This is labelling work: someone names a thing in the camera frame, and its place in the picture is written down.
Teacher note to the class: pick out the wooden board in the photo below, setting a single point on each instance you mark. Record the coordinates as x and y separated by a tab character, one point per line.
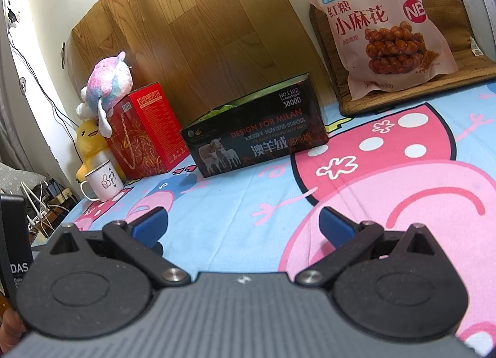
193	32

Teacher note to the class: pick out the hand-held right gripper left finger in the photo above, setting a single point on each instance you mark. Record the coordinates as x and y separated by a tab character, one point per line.
149	222

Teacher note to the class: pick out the person's left hand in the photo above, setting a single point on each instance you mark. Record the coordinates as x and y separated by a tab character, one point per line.
8	325

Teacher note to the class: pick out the yellow plush toy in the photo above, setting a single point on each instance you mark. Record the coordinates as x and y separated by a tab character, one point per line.
91	141

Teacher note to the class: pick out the red gift box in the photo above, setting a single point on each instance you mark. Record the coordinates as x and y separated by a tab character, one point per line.
155	129

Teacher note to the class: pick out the green packet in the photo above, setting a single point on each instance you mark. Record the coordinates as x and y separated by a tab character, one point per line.
224	111

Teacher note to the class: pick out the pink snack bag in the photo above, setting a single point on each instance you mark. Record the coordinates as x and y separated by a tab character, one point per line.
387	13

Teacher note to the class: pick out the white power strip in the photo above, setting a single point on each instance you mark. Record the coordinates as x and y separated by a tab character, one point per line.
40	210

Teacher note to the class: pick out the white enamel mug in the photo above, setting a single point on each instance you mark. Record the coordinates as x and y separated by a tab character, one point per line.
106	183

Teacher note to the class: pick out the printed blanket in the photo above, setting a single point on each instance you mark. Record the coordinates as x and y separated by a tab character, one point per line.
252	203

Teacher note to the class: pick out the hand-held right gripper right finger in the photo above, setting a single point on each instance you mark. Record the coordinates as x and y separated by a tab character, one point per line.
335	226

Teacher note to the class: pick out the black cardboard box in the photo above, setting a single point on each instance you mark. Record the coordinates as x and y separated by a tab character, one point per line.
252	137

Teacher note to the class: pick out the pastel plush toy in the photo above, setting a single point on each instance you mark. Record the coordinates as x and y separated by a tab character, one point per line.
108	78

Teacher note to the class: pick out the grey cushion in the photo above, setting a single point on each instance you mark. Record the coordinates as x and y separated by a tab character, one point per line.
19	177

